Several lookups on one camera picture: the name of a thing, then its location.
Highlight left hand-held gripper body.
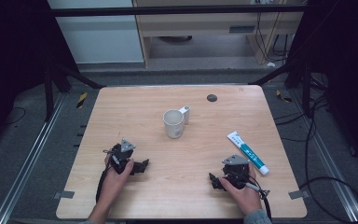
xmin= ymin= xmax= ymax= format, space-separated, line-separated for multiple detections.
xmin=103 ymin=137 xmax=137 ymax=175

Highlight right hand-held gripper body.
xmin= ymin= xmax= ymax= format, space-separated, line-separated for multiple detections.
xmin=221 ymin=154 xmax=252 ymax=190

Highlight white and teal toothpaste tube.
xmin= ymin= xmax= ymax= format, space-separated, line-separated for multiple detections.
xmin=226 ymin=131 xmax=270 ymax=176

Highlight white cup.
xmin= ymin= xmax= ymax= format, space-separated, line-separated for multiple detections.
xmin=162 ymin=105 xmax=191 ymax=140

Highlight person's left hand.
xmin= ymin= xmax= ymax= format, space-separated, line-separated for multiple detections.
xmin=100 ymin=154 xmax=135 ymax=204

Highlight person's right hand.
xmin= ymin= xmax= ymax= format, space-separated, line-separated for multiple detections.
xmin=218 ymin=163 xmax=263 ymax=217

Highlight yellow and black tape strip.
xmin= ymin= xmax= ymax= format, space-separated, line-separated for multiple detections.
xmin=76 ymin=91 xmax=89 ymax=109
xmin=275 ymin=89 xmax=293 ymax=104

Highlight black metal stand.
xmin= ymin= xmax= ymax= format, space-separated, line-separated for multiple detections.
xmin=42 ymin=58 xmax=107 ymax=123
xmin=247 ymin=57 xmax=313 ymax=119

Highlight white cabinet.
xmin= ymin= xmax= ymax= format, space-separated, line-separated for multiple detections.
xmin=47 ymin=0 xmax=145 ymax=65

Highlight light wooden desk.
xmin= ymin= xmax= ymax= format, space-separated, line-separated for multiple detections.
xmin=131 ymin=0 xmax=306 ymax=68

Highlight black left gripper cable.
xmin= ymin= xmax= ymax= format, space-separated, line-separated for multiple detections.
xmin=95 ymin=163 xmax=113 ymax=203

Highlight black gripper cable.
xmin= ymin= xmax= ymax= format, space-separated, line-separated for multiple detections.
xmin=244 ymin=175 xmax=273 ymax=220
xmin=95 ymin=163 xmax=113 ymax=203

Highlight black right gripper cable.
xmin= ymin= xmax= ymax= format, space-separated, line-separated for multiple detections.
xmin=244 ymin=175 xmax=273 ymax=220

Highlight grey metal table bracket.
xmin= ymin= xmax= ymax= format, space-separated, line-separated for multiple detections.
xmin=287 ymin=189 xmax=311 ymax=201
xmin=52 ymin=190 xmax=76 ymax=201

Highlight black floor cable loop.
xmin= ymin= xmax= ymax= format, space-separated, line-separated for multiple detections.
xmin=273 ymin=92 xmax=358 ymax=224

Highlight aluminium floor rail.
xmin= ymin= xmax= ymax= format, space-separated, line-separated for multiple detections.
xmin=291 ymin=89 xmax=358 ymax=224
xmin=0 ymin=92 xmax=68 ymax=224

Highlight thin black floor cable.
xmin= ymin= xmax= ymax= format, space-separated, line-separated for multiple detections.
xmin=2 ymin=106 xmax=27 ymax=126

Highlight black hanging desk cables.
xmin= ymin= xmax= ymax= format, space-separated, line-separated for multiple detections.
xmin=255 ymin=11 xmax=291 ymax=63

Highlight black horizontal frame bar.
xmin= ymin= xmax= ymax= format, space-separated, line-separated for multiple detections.
xmin=48 ymin=4 xmax=308 ymax=18

